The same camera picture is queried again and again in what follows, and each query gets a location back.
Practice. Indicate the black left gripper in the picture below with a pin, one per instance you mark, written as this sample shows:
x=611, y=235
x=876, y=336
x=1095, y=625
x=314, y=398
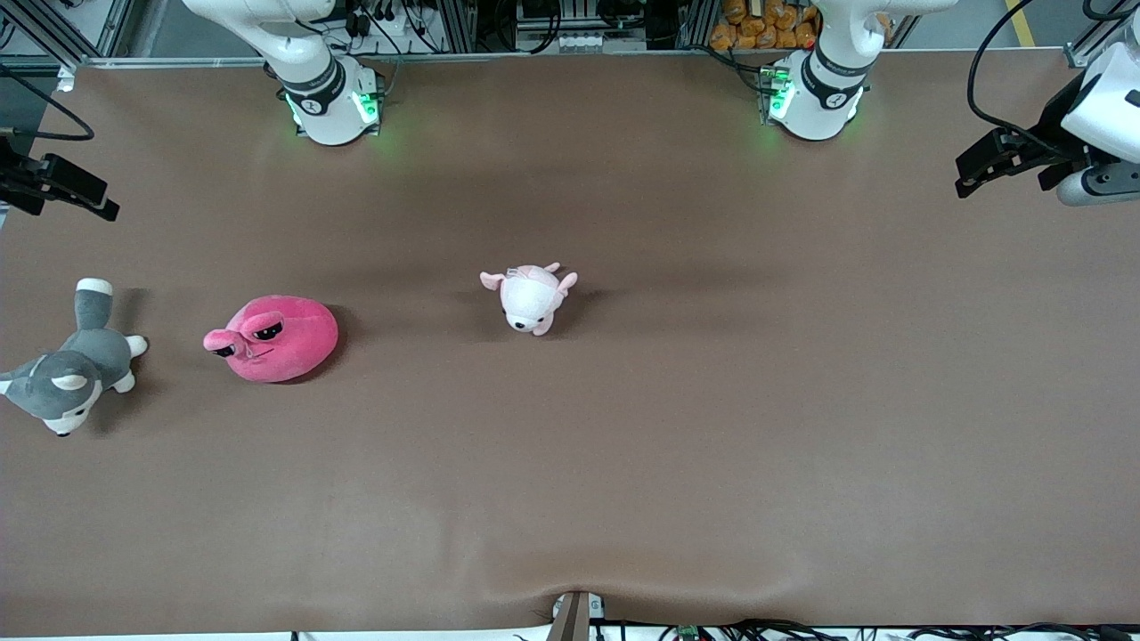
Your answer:
x=1057, y=125

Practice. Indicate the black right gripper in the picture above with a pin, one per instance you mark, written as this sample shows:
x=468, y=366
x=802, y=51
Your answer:
x=16, y=181

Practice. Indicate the round pink plush toy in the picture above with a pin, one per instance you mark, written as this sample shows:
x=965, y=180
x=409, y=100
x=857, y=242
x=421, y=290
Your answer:
x=280, y=343

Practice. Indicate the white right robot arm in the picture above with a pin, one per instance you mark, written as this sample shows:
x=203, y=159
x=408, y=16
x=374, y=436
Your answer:
x=325, y=107

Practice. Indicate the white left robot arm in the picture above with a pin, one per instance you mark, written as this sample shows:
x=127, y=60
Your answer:
x=815, y=98

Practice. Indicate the grey white plush husky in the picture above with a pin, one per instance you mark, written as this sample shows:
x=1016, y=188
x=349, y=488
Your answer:
x=76, y=369

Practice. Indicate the white power strip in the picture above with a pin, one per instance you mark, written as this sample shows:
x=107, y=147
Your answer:
x=579, y=42

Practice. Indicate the pale pink plush dog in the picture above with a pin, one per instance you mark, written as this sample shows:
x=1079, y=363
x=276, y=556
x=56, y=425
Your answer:
x=527, y=298

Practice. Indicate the brown table cover cloth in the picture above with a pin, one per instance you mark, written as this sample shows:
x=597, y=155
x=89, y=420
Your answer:
x=570, y=490

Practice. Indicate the brown camera mount post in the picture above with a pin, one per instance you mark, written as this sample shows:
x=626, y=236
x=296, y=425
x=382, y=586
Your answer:
x=572, y=619

